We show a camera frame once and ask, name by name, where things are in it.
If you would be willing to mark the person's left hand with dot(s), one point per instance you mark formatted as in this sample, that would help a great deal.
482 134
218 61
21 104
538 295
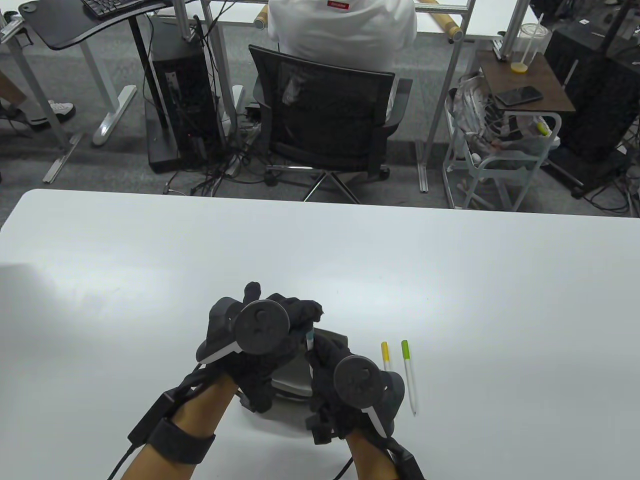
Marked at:
255 380

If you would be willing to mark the person's right hand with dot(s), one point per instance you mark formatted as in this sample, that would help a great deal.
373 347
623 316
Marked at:
322 372

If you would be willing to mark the olive green fabric pencil pouch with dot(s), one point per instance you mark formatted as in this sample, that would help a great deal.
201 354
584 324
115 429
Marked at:
295 372

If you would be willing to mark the blue white twist pen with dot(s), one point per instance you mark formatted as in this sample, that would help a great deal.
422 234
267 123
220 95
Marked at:
310 342

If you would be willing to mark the yellow white twist pen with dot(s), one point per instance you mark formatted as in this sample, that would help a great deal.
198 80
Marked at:
385 355

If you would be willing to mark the green white twist pen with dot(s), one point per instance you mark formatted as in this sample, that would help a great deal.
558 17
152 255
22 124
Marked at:
409 380

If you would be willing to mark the person's right forearm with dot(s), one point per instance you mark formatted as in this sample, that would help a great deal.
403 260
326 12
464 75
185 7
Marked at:
372 460

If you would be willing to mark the black right hand controller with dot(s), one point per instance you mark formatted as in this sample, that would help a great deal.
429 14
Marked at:
357 380

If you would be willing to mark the black hand controller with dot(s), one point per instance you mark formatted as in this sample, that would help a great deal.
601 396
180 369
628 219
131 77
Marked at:
357 380
262 327

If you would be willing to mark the black left hand controller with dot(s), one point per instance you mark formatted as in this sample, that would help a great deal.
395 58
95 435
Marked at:
262 327

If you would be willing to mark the black left wrist sensor box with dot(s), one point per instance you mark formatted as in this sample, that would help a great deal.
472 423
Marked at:
150 417

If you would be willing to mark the black wrist sensor box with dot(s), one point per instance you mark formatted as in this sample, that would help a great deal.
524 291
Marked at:
150 417
407 462

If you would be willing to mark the black right wrist sensor box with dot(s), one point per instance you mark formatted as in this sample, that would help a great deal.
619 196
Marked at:
407 462

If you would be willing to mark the black mesh office chair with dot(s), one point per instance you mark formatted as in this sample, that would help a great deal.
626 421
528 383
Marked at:
325 115

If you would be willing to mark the white rolling cart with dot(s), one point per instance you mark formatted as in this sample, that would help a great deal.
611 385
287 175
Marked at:
502 167

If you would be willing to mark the black computer tower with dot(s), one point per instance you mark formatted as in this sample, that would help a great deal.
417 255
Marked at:
185 100

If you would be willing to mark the clear plastic bag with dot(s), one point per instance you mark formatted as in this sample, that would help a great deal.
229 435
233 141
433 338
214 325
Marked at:
467 110

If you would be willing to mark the small yellow green item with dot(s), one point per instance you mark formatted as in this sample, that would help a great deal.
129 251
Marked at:
543 127

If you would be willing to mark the white shoe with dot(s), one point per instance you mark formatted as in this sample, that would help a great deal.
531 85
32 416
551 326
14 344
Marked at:
55 114

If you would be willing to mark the black smartphone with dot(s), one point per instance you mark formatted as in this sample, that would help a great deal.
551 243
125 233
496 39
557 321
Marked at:
518 95

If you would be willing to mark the brown wooden side table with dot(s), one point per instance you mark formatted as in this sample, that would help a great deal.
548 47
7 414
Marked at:
530 75

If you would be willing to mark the brown cardboard tube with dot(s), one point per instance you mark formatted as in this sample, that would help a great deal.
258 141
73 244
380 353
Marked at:
447 25

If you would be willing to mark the long white desk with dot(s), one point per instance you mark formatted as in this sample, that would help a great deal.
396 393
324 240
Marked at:
485 22

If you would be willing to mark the clear plastic cup with straw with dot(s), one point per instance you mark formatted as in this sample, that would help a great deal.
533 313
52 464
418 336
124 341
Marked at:
530 45

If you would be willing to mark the black equipment case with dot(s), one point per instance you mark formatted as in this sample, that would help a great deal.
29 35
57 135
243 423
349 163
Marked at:
600 100

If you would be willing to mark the black keyboard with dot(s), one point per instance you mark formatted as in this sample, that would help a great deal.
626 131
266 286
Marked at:
107 6

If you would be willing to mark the black curved standing desk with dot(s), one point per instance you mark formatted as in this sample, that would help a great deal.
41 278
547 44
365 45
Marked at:
60 27

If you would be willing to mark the aluminium frame with foot rail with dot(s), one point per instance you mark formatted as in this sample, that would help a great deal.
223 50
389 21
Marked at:
62 157

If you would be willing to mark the aluminium frame post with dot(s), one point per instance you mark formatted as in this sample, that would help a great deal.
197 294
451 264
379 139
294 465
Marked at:
187 20
220 75
440 100
515 25

